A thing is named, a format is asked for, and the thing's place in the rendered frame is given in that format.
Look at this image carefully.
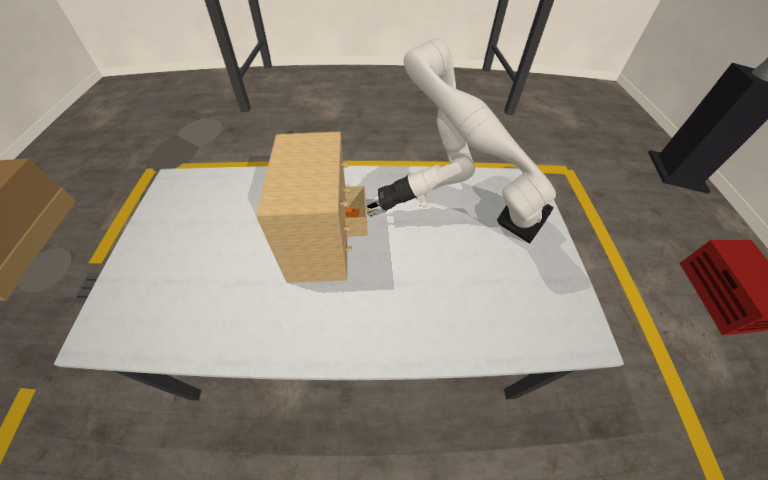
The light wooden chest of drawers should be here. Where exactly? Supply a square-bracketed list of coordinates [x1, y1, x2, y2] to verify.
[256, 132, 347, 283]

